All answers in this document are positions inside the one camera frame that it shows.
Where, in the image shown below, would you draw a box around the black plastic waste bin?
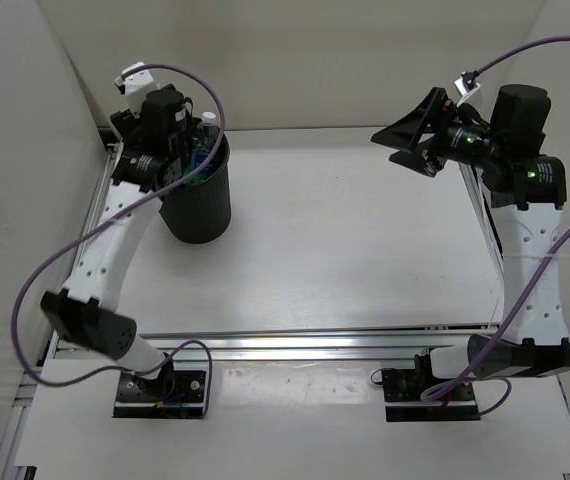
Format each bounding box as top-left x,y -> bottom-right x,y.
160,120 -> 231,244

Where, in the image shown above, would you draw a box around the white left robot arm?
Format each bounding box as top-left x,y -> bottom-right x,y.
41,64 -> 192,400

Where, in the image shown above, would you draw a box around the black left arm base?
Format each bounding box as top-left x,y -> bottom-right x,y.
112,370 -> 209,420

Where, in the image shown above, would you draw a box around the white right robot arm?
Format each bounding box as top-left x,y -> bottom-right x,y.
371,84 -> 570,400

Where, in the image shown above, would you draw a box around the clear water bottle blue label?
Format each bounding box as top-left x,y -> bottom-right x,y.
190,111 -> 219,169

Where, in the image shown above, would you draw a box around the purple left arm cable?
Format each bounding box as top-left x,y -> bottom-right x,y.
10,63 -> 226,419

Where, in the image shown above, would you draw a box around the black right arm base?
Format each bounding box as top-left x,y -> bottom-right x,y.
371,367 -> 481,423

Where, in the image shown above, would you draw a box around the green plastic soda bottle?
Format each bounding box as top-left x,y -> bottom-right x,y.
186,170 -> 211,186

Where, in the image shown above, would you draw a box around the aluminium table front rail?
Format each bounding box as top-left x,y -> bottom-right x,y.
143,325 -> 493,362

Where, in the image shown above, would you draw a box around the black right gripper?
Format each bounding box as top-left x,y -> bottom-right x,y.
371,88 -> 504,178

